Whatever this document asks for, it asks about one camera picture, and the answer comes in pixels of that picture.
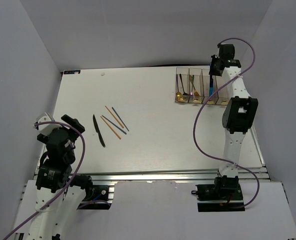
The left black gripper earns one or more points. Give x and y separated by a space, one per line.
74 122

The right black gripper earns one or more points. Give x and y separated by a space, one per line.
211 71

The black knife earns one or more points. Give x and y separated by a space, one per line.
98 131

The blue knife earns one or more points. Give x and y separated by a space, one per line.
211 85

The gold fork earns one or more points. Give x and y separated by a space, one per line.
196 93

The iridescent teal fork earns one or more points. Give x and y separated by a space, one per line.
191 77

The black spoon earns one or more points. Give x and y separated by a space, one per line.
184 93

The iridescent gold spoon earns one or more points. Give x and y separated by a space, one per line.
178 93

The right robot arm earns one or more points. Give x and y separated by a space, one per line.
237 118

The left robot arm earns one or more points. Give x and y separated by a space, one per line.
59 189

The clear four-compartment organizer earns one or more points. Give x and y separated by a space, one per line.
201 82

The blue chopstick upper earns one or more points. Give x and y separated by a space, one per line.
120 118

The blue chopstick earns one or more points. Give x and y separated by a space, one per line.
120 118
112 123

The orange chopstick lower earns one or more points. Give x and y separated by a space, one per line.
111 128

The orange chopstick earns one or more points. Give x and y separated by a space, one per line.
111 128
114 116

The orange chopstick upper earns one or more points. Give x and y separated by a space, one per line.
114 116

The left blue table label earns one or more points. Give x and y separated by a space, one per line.
70 72

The blue chopstick lower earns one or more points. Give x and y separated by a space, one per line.
112 123

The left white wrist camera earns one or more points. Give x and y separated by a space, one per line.
45 124

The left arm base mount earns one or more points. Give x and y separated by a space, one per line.
100 197

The aluminium table frame rail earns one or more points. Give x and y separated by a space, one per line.
177 175

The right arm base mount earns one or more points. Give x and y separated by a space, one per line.
208 200

